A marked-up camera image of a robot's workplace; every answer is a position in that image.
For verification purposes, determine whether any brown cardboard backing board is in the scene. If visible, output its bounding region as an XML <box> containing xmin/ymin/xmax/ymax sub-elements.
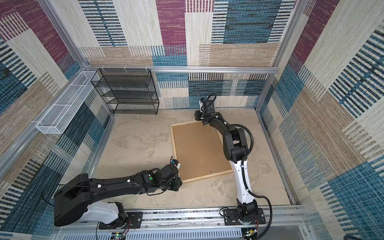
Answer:
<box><xmin>172</xmin><ymin>122</ymin><xmax>232</xmax><ymax>181</ymax></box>

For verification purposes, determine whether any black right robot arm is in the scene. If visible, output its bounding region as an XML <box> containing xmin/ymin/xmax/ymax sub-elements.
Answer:
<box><xmin>195</xmin><ymin>98</ymin><xmax>258</xmax><ymax>224</ymax></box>

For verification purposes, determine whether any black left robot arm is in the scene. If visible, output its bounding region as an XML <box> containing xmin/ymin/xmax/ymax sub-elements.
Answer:
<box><xmin>54</xmin><ymin>160</ymin><xmax>183</xmax><ymax>228</ymax></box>

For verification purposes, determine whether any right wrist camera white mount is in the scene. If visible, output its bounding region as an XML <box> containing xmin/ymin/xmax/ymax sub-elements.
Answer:
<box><xmin>199</xmin><ymin>98</ymin><xmax>206</xmax><ymax>112</ymax></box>

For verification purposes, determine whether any aluminium mounting rail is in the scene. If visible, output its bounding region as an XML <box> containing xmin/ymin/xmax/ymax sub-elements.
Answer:
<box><xmin>50</xmin><ymin>205</ymin><xmax>316</xmax><ymax>240</ymax></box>

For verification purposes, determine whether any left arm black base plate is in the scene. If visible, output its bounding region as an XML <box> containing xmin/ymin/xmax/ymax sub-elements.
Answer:
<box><xmin>98</xmin><ymin>212</ymin><xmax>143</xmax><ymax>230</ymax></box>

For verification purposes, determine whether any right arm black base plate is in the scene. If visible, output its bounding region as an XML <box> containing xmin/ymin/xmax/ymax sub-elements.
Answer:
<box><xmin>220</xmin><ymin>208</ymin><xmax>267</xmax><ymax>226</ymax></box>

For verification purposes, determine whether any black wire mesh shelf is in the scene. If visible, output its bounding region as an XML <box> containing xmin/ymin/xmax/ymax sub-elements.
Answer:
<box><xmin>91</xmin><ymin>69</ymin><xmax>160</xmax><ymax>115</ymax></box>

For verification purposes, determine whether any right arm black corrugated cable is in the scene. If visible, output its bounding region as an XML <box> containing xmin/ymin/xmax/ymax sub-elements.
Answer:
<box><xmin>227</xmin><ymin>123</ymin><xmax>273</xmax><ymax>240</ymax></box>

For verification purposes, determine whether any white wire mesh basket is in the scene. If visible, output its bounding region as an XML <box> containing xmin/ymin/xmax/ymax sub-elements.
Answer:
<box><xmin>36</xmin><ymin>71</ymin><xmax>96</xmax><ymax>135</ymax></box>

